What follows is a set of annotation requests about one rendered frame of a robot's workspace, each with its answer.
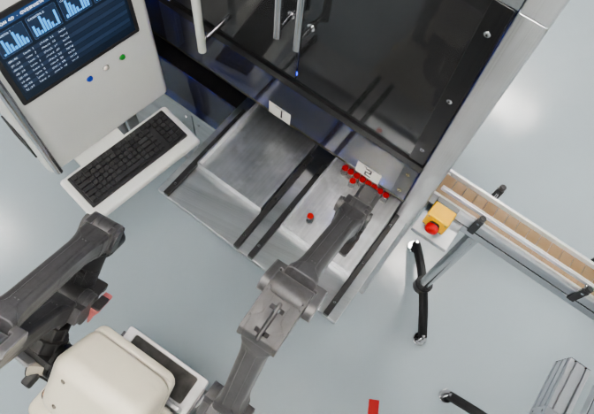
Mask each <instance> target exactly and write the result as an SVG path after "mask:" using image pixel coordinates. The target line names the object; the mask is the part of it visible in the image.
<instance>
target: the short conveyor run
mask: <svg viewBox="0 0 594 414"><path fill-rule="evenodd" d="M505 190H506V185H504V184H502V185H500V186H499V188H497V189H496V190H495V191H494V192H493V193H492V194H491V195H490V194H488V193H487V192H485V191H484V190H482V189H481V188H479V187H478V186H477V185H475V184H474V183H472V182H470V181H469V180H467V179H465V178H464V177H462V176H461V175H459V174H458V173H457V172H455V171H453V170H452V169H451V170H450V171H449V172H448V174H447V175H446V176H445V177H444V179H443V180H442V182H441V183H440V184H439V186H438V188H437V189H436V191H435V192H434V193H436V194H437V195H439V196H441V197H442V198H444V199H445V200H447V202H449V203H451V204H453V205H454V206H456V207H457V208H459V209H460V211H459V212H458V214H457V215H456V217H455V218H454V220H455V221H456V222H458V223H459V224H461V225H462V228H461V230H460V231H462V232H463V233H464V234H466V235H467V236H469V237H470V238H472V239H473V240H475V241H476V242H478V243H480V244H481V245H483V246H484V247H485V248H487V249H488V250H490V251H491V252H493V253H494V254H495V255H497V256H498V257H500V258H502V259H503V260H505V261H506V262H508V263H509V264H510V265H512V266H513V267H515V268H516V269H518V270H519V271H521V272H523V273H524V274H526V275H527V276H529V277H530V278H532V279H533V280H534V281H535V282H537V283H538V284H540V285H541V286H543V287H544V288H546V289H548V290H549V291H551V292H552V293H554V294H555V295H556V296H558V297H559V298H561V299H562V300H564V301H565V302H567V303H569V304H570V305H571V306H573V307H574V308H576V309H577V310H579V311H580V312H581V313H583V314H584V315H586V316H587V317H589V318H591V319H592V320H594V257H593V258H592V259H588V258H587V257H586V256H584V255H582V254H581V253H579V252H578V251H576V250H575V249H573V248H571V247H570V246H568V245H567V244H566V243H565V242H563V241H561V240H559V239H558V238H556V237H555V236H553V235H552V234H550V233H548V232H547V231H545V230H544V229H543V228H541V227H540V226H538V225H536V224H535V223H533V222H532V221H530V220H529V219H527V218H525V217H523V216H522V215H521V214H520V213H518V212H517V211H515V210H513V209H512V208H510V207H509V206H507V205H505V204H504V203H502V202H501V201H500V200H498V198H499V197H500V196H501V195H502V194H503V193H504V191H505Z"/></svg>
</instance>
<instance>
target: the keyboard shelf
mask: <svg viewBox="0 0 594 414"><path fill-rule="evenodd" d="M160 111H163V112H164V113H165V114H166V115H167V116H168V117H169V118H170V119H171V120H172V121H173V122H174V123H175V124H177V125H178V126H179V127H180V128H181V129H182V130H183V131H184V132H185V133H186V134H187V137H186V138H185V139H183V140H182V141H181V142H179V143H178V144H177V145H175V146H174V147H173V148H171V149H170V150H169V151H167V152H166V153H165V154H163V155H162V156H161V157H160V158H158V159H157V160H156V161H155V162H154V163H152V164H151V165H149V166H148V167H147V168H145V169H144V170H143V171H142V172H140V173H139V174H137V175H136V176H135V177H133V178H132V179H131V180H129V181H128V182H127V183H126V184H125V185H124V186H122V187H121V188H119V189H118V190H117V191H116V192H114V193H113V194H112V195H110V196H109V197H107V198H106V199H105V200H103V201H102V202H101V203H99V204H98V205H97V206H96V207H95V208H93V207H92V206H91V205H90V204H89V203H88V202H87V201H86V200H85V199H84V198H83V196H82V195H81V194H80V193H79V192H78V191H77V190H76V189H75V188H74V187H73V186H72V184H71V183H70V182H69V181H68V180H67V179H68V178H70V177H71V176H73V175H74V174H75V173H76V172H77V171H79V170H80V169H81V168H83V167H84V166H86V165H87V164H89V163H90V162H91V161H93V160H94V159H96V158H97V157H99V156H100V155H101V154H103V153H104V152H105V151H106V150H108V149H109V148H110V147H112V146H113V145H114V144H116V143H117V142H119V141H120V140H122V139H123V138H124V137H126V136H127V135H129V134H130V133H131V132H132V131H133V130H135V129H136V128H137V127H139V126H141V125H142V124H143V123H145V122H146V121H147V120H149V119H151V118H152V117H153V116H155V115H156V114H157V113H158V112H160ZM199 143H200V140H199V138H198V137H197V136H196V135H194V134H193V133H192V132H191V131H190V130H189V129H188V128H187V127H186V126H185V125H184V124H183V123H182V122H181V121H180V120H179V119H178V118H177V117H176V116H174V115H173V114H172V113H171V112H170V111H169V110H168V109H167V108H166V107H162V108H161V109H159V110H158V111H156V112H155V113H153V114H152V115H151V116H149V117H148V118H147V119H145V120H143V121H142V122H141V123H140V124H139V125H138V126H136V127H134V128H133V129H132V130H130V131H129V132H128V133H126V134H125V135H123V134H122V133H121V132H120V131H119V130H118V129H117V128H116V129H114V130H113V131H111V132H110V133H109V134H107V135H105V136H104V137H103V138H102V139H101V140H100V141H98V142H96V143H95V144H94V145H92V146H91V147H89V148H88V149H86V150H85V151H83V152H82V153H81V154H79V155H78V156H77V157H76V158H74V160H75V161H76V162H77V163H78V164H79V165H80V168H78V169H77V170H76V171H74V172H72V173H71V174H70V175H68V176H67V177H66V178H64V179H63V180H61V182H60V184H61V186H62V187H63V188H64V189H65V190H66V192H67V193H68V194H69V195H70V196H71V197H72V198H73V199H74V200H75V201H76V203H77V204H78V205H79V206H80V207H81V208H82V209H83V210H84V211H85V212H86V213H89V214H92V213H93V212H94V211H98V212H99V213H101V214H103V215H104V216H106V217H107V216H108V215H109V214H110V213H112V212H113V211H114V210H116V209H117V207H119V206H120V205H121V204H123V203H124V202H125V201H127V200H128V199H129V198H131V197H132V196H133V195H135V194H136V193H137V192H138V191H140V190H141V189H142V188H144V187H145V186H146V185H148V184H149V183H150V182H151V181H152V180H153V179H155V178H156V177H157V176H159V175H160V174H161V173H163V172H164V171H165V170H167V169H168V168H169V167H170V166H172V165H173V164H174V163H176V162H177V161H178V160H180V159H181V158H182V157H183V156H185V155H186V154H187V153H188V152H189V151H190V150H192V149H193V148H195V147H196V146H197V145H198V144H199Z"/></svg>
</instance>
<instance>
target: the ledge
mask: <svg viewBox="0 0 594 414"><path fill-rule="evenodd" d="M431 207H432V205H431V204H430V203H428V205H427V206H426V208H425V209H424V210H423V212H422V214H421V215H420V217H419V218H418V219H417V221H416V222H415V223H414V225H413V226H412V227H411V230H412V231H413V232H415V233H416V234H418V235H420V236H421V237H422V238H423V239H424V240H426V241H427V242H429V243H431V244H432V245H433V246H435V247H436V248H438V249H440V250H441V251H443V252H446V250H447V249H448V247H449V246H450V244H451V243H452V241H453V239H454V238H455V236H456V235H457V233H458V232H459V231H460V230H461V228H462V225H461V224H459V223H458V222H456V221H455V220H453V222H452V223H451V225H450V226H449V227H448V228H447V229H446V230H445V231H444V232H443V233H442V234H439V233H437V234H435V235H432V234H429V233H427V232H426V231H425V226H426V225H425V224H424V223H423V219H424V217H425V216H426V214H427V213H428V211H429V210H430V208H431Z"/></svg>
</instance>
